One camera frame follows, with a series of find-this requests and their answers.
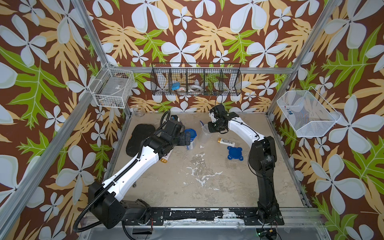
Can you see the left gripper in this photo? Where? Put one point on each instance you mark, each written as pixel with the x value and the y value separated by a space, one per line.
pixel 182 141

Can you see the glass jar corner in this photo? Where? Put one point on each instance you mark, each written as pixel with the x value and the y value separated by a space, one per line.
pixel 139 111

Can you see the clear plastic cup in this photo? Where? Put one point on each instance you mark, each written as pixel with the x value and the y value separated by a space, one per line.
pixel 205 134
pixel 192 145

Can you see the white mesh basket right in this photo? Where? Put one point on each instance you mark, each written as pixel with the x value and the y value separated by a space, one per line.
pixel 308 112

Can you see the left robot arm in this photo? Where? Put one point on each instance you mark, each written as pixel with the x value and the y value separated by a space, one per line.
pixel 105 199

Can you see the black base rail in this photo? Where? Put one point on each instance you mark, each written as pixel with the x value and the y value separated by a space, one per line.
pixel 159 216

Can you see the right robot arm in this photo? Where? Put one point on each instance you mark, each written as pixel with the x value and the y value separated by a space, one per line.
pixel 261 160

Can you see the blue lid behind cup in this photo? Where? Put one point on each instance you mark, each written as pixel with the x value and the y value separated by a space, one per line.
pixel 235 153

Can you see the black rubber mat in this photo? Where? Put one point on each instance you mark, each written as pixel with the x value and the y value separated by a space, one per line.
pixel 140 133

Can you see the white wire basket left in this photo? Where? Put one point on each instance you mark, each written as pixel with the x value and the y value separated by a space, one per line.
pixel 111 87

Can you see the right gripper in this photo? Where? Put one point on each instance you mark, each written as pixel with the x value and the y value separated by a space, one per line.
pixel 210 127

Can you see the white bottle purple label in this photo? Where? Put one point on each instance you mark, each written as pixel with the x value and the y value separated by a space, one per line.
pixel 165 158

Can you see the blue lid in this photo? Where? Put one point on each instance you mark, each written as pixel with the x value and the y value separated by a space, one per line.
pixel 192 133
pixel 235 153

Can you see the black wire basket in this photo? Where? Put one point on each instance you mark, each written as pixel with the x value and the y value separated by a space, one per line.
pixel 208 79

